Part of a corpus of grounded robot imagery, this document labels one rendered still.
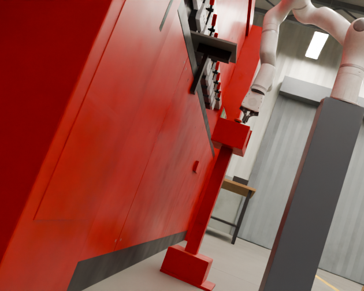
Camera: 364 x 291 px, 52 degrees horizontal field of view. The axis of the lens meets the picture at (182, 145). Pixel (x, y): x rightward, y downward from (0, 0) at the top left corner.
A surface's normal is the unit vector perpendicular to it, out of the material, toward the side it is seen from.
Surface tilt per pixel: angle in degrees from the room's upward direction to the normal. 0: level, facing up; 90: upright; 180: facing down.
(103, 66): 90
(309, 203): 90
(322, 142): 90
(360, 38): 127
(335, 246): 90
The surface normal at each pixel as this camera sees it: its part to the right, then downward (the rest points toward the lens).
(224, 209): -0.14, -0.20
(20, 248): 0.93, 0.32
